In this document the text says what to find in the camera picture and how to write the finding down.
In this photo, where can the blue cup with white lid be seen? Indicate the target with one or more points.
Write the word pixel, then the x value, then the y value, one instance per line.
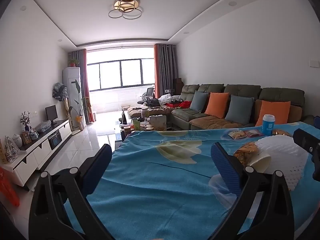
pixel 268 126

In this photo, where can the large-leaf floor plant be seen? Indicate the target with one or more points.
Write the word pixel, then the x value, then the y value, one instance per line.
pixel 79 105

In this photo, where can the white foam net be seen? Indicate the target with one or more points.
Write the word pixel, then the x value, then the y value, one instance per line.
pixel 287 155

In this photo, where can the coffee table with jars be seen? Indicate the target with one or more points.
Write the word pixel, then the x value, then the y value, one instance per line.
pixel 143 123

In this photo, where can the blue floral blanket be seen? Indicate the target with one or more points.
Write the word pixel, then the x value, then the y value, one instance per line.
pixel 155 170

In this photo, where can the dark wooden cabinet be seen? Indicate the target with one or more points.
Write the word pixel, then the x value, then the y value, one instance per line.
pixel 178 86

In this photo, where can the small potted plant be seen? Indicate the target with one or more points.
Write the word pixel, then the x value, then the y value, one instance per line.
pixel 73 62

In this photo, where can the small gold snack packet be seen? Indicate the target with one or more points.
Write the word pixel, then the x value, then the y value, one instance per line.
pixel 281 132

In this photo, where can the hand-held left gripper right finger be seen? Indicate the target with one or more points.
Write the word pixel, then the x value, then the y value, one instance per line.
pixel 226 170

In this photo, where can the orange plastic bag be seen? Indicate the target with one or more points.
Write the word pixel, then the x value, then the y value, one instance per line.
pixel 8 187

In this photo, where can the orange cushion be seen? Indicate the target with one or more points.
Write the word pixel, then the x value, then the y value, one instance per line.
pixel 273 112
pixel 217 105

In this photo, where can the brown ottoman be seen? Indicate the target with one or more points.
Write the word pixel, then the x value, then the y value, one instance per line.
pixel 160 110

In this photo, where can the small olive plant in vase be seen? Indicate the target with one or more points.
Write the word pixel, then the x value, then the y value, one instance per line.
pixel 25 120

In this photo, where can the black office chair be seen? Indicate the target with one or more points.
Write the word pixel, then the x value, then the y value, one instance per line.
pixel 147 96

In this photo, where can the blue and white porcelain jar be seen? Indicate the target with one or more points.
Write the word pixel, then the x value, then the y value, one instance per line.
pixel 34 134

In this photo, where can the white clothes pile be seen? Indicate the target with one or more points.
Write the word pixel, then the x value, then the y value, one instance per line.
pixel 167 98

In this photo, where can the cloth-covered standing fan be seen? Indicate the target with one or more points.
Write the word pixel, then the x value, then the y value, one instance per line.
pixel 60 91

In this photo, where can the large window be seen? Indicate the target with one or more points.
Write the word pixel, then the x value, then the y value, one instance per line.
pixel 120 75

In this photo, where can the plastic-wrapped item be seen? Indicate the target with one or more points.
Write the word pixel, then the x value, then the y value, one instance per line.
pixel 44 127

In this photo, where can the grey and orange curtain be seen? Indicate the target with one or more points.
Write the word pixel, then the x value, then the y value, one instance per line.
pixel 83 85
pixel 165 70

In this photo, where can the grey-blue cushion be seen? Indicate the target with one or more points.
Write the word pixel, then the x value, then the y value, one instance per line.
pixel 240 110
pixel 198 101

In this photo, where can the clear nut snack packet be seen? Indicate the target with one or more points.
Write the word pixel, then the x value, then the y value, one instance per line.
pixel 236 135

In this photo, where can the pink snack packet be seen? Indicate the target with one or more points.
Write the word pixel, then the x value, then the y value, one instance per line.
pixel 253 133

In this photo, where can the white tv cabinet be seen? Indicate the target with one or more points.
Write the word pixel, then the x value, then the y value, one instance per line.
pixel 42 150

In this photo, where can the large gold snack wrapper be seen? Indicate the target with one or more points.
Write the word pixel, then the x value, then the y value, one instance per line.
pixel 246 150

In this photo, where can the sailboat model in clear cover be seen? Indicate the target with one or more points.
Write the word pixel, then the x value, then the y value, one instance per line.
pixel 11 151

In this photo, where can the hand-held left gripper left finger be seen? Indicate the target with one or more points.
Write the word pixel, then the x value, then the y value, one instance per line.
pixel 96 170

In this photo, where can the black bag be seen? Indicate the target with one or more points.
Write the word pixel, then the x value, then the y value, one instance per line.
pixel 153 102

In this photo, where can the cream paper cup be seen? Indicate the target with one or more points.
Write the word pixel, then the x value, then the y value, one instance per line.
pixel 258 161

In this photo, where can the white ceramic jar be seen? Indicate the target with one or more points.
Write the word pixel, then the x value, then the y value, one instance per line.
pixel 17 141

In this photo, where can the white standing air conditioner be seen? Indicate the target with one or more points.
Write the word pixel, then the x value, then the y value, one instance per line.
pixel 71 85

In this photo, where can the wooden picture frame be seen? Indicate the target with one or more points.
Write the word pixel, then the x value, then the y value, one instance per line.
pixel 26 137

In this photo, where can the green sofa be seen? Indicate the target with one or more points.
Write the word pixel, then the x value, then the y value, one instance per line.
pixel 215 121

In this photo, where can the black monitor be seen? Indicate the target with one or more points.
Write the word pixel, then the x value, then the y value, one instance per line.
pixel 51 113

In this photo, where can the white wall plate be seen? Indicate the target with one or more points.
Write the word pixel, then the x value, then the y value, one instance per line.
pixel 313 63

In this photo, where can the red cloth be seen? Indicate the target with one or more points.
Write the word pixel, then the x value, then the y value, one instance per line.
pixel 185 104

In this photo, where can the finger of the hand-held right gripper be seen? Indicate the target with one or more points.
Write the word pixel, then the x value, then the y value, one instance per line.
pixel 306 140

